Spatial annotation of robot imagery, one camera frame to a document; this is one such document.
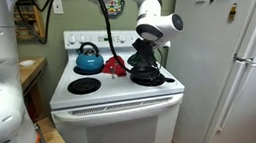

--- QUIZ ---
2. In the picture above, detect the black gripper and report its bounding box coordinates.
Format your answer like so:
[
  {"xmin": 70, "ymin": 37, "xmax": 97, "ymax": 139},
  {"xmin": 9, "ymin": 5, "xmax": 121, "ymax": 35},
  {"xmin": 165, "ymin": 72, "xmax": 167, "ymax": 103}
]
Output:
[{"xmin": 131, "ymin": 37, "xmax": 158, "ymax": 68}]

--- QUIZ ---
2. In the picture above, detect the round green quilted towel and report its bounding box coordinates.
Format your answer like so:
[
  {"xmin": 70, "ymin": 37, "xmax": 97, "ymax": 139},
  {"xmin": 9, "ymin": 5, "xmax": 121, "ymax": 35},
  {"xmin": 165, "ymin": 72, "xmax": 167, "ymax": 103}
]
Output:
[{"xmin": 127, "ymin": 46, "xmax": 164, "ymax": 71}]

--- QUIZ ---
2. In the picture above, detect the black frying pan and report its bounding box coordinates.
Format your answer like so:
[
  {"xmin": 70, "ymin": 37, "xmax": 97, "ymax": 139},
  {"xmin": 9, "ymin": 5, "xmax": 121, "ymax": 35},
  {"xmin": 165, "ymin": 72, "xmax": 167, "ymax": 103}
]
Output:
[{"xmin": 129, "ymin": 63, "xmax": 178, "ymax": 86}]

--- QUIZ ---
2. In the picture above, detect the white stove knob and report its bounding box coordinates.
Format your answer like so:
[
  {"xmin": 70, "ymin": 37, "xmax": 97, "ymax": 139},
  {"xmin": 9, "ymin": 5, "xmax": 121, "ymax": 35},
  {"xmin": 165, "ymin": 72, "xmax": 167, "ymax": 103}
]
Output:
[
  {"xmin": 77, "ymin": 33, "xmax": 88, "ymax": 45},
  {"xmin": 118, "ymin": 34, "xmax": 128, "ymax": 45},
  {"xmin": 67, "ymin": 34, "xmax": 77, "ymax": 45}
]

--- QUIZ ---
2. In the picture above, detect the white electric stove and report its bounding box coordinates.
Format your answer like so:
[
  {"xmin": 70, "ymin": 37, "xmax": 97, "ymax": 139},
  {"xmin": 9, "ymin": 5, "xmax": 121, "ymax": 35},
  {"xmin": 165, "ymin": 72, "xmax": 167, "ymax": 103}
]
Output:
[{"xmin": 43, "ymin": 20, "xmax": 192, "ymax": 143}]

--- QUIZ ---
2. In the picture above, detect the red oven mitt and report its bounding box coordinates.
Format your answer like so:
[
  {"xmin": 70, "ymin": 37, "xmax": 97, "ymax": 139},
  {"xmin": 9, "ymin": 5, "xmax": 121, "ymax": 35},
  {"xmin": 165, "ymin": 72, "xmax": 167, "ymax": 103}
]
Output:
[{"xmin": 101, "ymin": 53, "xmax": 132, "ymax": 80}]

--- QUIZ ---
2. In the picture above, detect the small grey metal tool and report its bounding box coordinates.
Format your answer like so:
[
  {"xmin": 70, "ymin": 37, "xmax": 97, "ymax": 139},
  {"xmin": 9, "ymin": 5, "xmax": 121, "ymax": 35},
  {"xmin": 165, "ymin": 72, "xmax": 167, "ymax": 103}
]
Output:
[{"xmin": 108, "ymin": 62, "xmax": 119, "ymax": 81}]

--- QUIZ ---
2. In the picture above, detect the white refrigerator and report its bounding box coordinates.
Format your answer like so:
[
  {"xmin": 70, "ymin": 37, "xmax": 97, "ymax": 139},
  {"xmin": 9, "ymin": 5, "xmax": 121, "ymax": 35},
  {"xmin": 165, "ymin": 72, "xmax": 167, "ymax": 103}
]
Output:
[{"xmin": 155, "ymin": 0, "xmax": 256, "ymax": 143}]

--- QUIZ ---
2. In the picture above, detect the small black coil burner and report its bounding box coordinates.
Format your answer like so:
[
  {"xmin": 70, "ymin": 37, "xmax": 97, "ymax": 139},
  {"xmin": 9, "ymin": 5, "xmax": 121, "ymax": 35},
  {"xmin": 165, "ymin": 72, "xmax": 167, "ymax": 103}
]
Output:
[{"xmin": 66, "ymin": 74, "xmax": 104, "ymax": 99}]

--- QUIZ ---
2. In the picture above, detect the yellow black fridge magnet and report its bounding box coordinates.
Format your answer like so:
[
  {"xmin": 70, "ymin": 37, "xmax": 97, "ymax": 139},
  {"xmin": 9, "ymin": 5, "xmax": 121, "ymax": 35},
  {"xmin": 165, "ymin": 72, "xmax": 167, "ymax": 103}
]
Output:
[{"xmin": 227, "ymin": 1, "xmax": 239, "ymax": 24}]

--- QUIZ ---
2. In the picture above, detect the wooden side table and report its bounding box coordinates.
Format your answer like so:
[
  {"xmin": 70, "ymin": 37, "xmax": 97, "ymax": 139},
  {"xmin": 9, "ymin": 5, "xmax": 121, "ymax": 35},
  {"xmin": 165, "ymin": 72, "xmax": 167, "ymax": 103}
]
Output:
[{"xmin": 9, "ymin": 53, "xmax": 49, "ymax": 123}]

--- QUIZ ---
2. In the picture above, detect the small white dish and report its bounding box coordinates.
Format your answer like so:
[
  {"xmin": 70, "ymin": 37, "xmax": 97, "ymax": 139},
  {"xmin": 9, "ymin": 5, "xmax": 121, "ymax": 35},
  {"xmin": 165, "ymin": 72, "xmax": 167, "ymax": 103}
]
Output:
[{"xmin": 19, "ymin": 57, "xmax": 37, "ymax": 69}]

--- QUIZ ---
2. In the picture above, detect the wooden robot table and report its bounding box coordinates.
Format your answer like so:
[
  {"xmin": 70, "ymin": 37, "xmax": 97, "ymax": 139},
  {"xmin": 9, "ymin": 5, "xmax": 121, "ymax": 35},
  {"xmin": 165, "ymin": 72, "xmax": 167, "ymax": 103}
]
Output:
[{"xmin": 32, "ymin": 114, "xmax": 79, "ymax": 143}]

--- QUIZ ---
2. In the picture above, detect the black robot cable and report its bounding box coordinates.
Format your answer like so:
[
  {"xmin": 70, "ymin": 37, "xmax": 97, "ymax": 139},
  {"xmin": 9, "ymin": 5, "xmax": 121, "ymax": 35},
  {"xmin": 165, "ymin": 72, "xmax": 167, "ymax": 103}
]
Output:
[{"xmin": 8, "ymin": 0, "xmax": 172, "ymax": 79}]

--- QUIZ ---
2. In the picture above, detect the blue kettle with black handle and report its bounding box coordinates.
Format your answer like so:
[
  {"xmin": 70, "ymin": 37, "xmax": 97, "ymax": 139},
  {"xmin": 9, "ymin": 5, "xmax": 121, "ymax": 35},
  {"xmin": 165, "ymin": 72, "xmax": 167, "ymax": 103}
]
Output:
[{"xmin": 74, "ymin": 39, "xmax": 108, "ymax": 76}]

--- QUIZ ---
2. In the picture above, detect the white oven door handle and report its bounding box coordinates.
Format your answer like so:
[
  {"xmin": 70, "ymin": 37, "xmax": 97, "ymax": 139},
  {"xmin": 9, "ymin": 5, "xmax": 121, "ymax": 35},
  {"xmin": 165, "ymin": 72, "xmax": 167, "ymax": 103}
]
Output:
[{"xmin": 49, "ymin": 75, "xmax": 185, "ymax": 140}]

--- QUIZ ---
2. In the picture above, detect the colourful wall ornament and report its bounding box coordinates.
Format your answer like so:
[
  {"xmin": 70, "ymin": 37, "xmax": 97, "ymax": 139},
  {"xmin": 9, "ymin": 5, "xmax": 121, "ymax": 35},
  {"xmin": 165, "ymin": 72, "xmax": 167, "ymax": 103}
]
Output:
[{"xmin": 103, "ymin": 0, "xmax": 127, "ymax": 17}]

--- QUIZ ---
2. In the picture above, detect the white light switch plate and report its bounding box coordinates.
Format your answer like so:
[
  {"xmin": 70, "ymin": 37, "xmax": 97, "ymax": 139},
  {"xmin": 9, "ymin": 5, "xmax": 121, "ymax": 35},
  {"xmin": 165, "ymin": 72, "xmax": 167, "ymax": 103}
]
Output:
[{"xmin": 50, "ymin": 0, "xmax": 67, "ymax": 17}]

